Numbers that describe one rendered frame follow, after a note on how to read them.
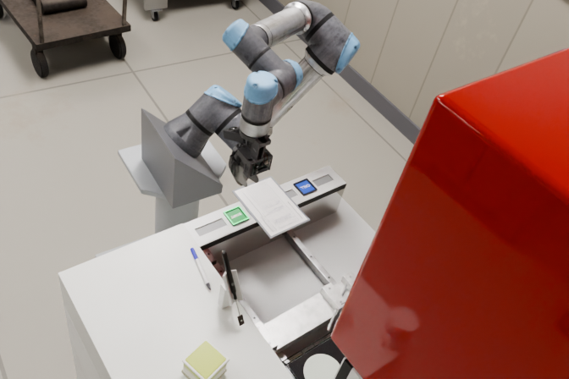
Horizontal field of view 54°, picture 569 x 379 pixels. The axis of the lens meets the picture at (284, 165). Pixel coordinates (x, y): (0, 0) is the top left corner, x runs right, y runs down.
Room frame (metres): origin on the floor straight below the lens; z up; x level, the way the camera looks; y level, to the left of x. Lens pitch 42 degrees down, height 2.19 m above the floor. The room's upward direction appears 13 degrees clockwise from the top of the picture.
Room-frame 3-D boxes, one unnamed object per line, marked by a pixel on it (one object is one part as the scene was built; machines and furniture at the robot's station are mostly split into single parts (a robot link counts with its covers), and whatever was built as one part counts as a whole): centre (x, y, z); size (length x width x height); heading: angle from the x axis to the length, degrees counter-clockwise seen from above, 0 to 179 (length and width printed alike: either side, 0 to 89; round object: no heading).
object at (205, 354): (0.59, 0.07, 1.00); 0.07 x 0.07 x 0.07; 60
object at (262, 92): (1.07, 0.09, 1.40); 0.09 x 0.08 x 0.11; 157
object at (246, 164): (1.07, 0.09, 1.25); 0.09 x 0.08 x 0.12; 45
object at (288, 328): (0.87, -0.16, 0.87); 0.36 x 0.08 x 0.03; 135
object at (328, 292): (0.93, -0.22, 0.89); 0.08 x 0.03 x 0.03; 45
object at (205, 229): (1.17, 0.02, 0.89); 0.55 x 0.09 x 0.14; 135
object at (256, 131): (1.07, 0.09, 1.33); 0.08 x 0.08 x 0.05
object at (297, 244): (0.99, -0.24, 0.84); 0.50 x 0.02 x 0.03; 45
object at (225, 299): (0.77, 0.06, 1.03); 0.06 x 0.04 x 0.13; 45
